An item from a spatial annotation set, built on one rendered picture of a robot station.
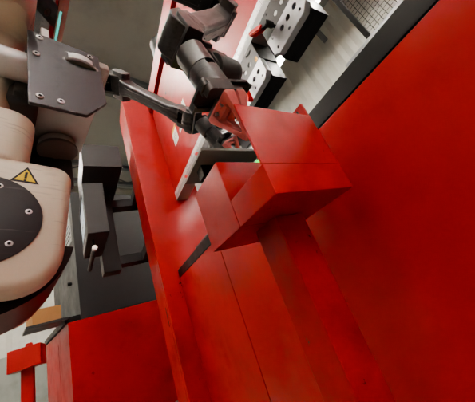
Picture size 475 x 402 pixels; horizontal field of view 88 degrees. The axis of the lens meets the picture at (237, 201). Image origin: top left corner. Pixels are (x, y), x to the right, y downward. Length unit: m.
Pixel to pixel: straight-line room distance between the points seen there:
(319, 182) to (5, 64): 0.48
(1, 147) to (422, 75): 0.57
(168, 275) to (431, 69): 1.40
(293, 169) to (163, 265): 1.28
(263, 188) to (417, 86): 0.29
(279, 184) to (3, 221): 0.30
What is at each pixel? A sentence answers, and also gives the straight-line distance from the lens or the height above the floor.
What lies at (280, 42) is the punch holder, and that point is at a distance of 0.88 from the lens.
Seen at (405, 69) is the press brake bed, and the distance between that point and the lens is 0.50.
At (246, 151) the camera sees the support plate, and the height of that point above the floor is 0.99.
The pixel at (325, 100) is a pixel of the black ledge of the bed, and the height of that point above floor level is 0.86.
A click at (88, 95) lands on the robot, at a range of 0.49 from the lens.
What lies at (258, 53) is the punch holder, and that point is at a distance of 0.97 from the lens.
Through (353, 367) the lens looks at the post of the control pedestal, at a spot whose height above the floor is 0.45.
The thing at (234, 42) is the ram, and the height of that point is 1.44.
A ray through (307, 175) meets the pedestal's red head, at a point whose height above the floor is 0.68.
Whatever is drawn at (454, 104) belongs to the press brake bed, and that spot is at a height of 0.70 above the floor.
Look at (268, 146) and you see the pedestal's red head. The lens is 0.34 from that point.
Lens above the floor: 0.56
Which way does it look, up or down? 22 degrees up
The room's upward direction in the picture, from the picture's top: 21 degrees counter-clockwise
